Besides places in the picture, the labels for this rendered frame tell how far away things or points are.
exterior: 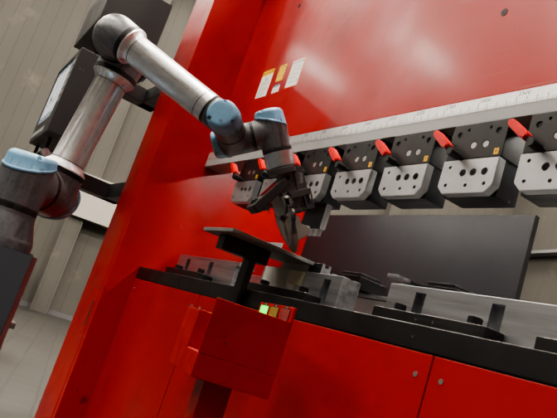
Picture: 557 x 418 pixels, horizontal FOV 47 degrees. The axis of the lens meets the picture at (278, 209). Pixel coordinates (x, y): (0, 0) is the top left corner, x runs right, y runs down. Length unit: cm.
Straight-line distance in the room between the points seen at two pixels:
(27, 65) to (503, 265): 1119
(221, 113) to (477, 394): 80
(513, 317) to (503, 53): 60
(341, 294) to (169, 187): 114
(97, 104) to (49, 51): 1089
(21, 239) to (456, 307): 96
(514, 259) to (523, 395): 98
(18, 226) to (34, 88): 1089
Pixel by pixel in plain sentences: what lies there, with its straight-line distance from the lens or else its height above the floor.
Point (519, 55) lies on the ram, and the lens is 147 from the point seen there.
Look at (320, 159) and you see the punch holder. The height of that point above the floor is 130.
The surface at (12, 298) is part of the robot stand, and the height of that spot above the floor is 68.
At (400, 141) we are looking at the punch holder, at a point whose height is 132.
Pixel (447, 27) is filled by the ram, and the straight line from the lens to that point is 170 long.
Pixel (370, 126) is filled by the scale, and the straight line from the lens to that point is 173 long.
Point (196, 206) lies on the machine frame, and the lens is 258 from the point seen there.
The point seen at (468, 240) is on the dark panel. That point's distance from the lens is 208.
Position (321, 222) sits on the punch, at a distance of 178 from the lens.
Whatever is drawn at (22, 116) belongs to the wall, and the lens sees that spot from 1227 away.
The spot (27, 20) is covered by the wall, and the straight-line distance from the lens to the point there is 1279.
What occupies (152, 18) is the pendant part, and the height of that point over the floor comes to 185.
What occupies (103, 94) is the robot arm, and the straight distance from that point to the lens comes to 172.
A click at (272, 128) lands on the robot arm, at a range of 158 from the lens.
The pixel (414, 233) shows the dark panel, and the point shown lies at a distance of 226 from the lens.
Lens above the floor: 76
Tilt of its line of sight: 11 degrees up
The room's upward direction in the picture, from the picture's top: 19 degrees clockwise
